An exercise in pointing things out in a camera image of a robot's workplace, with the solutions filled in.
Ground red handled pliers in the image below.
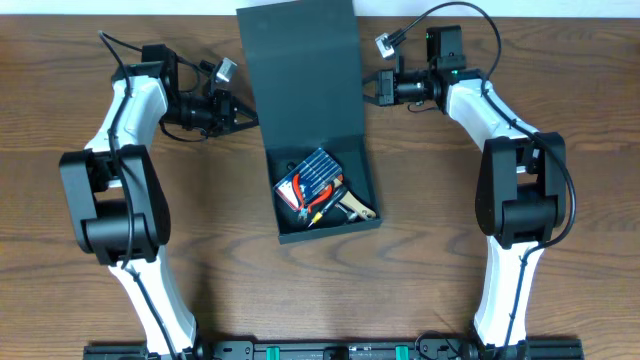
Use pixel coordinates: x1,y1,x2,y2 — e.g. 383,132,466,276
291,172,334,222

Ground black mounting rail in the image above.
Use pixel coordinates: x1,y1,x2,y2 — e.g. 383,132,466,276
82,338,585,360

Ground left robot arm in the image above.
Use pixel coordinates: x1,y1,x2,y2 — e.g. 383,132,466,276
59,44,258,359

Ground right black cable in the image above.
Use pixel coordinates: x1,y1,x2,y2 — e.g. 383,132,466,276
387,0,578,360

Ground orange scraper wooden handle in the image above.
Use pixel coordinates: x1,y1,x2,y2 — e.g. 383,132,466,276
333,175,377,221

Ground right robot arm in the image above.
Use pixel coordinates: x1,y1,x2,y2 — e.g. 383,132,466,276
363,25,575,359

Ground left black cable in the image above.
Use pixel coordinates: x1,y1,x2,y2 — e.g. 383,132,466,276
97,29,211,360

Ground dark green box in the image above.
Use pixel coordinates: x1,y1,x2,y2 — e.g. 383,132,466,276
237,0,380,212

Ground blue precision screwdriver set case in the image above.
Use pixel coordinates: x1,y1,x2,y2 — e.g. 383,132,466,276
273,148,343,211

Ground small claw hammer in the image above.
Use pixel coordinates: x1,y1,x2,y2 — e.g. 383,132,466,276
285,160,361,224

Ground black cable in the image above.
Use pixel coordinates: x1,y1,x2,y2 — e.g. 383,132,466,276
97,29,211,360
387,0,578,360

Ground black yellow screwdriver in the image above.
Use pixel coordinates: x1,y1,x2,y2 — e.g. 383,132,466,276
308,186,347,228

